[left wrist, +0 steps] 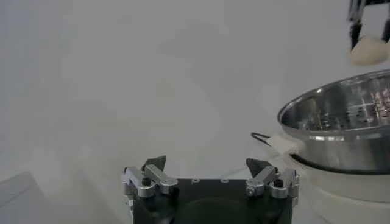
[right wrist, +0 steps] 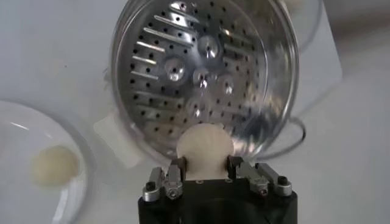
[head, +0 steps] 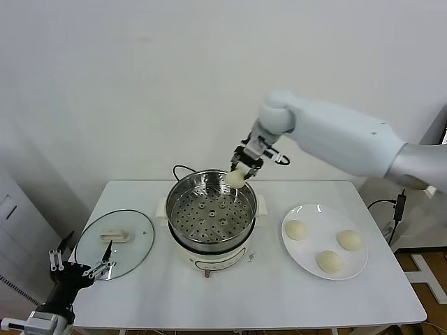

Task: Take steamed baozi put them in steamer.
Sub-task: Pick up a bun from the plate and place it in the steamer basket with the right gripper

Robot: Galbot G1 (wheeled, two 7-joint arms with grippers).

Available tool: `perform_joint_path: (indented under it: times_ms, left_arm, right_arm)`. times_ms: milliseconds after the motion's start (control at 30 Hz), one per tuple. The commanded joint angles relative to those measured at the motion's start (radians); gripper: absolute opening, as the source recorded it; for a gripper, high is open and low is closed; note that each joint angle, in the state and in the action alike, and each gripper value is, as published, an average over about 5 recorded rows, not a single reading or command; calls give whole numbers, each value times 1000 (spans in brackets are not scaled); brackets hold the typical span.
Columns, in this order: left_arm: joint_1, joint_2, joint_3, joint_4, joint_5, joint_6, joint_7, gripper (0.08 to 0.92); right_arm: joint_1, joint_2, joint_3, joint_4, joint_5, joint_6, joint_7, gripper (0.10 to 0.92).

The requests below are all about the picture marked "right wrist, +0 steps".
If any white steamed baozi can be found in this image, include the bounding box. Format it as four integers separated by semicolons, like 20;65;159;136
176;122;235;181
30;145;80;187

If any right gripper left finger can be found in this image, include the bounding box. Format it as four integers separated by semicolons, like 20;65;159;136
142;156;187;203

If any stainless steel steamer basket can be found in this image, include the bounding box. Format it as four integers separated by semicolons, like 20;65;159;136
109;0;300;162

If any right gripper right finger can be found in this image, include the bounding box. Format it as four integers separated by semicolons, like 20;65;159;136
227;155;293;197

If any white round plate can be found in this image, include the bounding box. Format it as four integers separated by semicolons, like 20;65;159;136
0;99;92;224

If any black cooker power cord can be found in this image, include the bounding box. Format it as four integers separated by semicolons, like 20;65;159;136
258;117;307;161

